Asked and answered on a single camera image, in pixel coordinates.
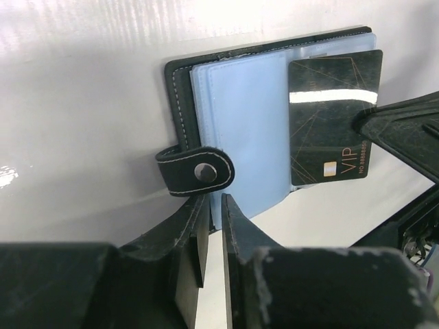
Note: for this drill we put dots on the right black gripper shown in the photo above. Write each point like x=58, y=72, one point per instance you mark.
x=409, y=131

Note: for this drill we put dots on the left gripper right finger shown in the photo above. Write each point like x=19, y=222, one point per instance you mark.
x=254, y=282

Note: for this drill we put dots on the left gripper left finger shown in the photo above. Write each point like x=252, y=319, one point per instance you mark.
x=174, y=254

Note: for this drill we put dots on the black VIP credit card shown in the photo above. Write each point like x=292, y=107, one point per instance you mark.
x=325, y=96

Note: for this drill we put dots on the black card holder wallet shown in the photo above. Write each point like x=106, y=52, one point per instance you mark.
x=230, y=112

